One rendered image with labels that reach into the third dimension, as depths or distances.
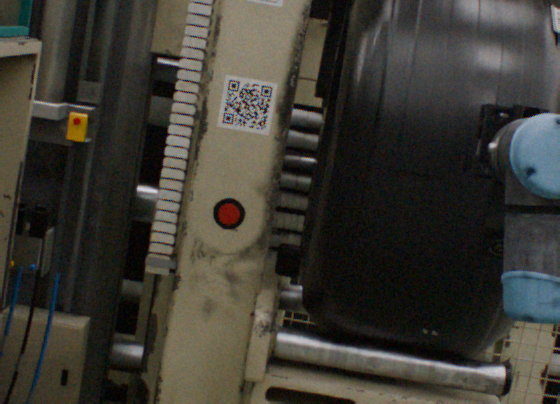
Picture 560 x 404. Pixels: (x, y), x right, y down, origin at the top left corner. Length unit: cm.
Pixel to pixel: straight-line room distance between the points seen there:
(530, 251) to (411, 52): 49
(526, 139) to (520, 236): 9
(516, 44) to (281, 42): 34
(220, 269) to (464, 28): 50
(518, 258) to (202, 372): 76
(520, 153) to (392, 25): 52
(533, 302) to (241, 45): 73
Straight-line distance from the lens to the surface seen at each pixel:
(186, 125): 173
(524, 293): 111
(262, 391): 166
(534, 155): 107
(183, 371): 176
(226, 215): 170
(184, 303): 174
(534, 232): 110
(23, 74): 157
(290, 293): 194
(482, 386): 170
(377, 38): 155
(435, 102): 150
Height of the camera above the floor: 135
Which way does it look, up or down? 8 degrees down
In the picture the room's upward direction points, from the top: 10 degrees clockwise
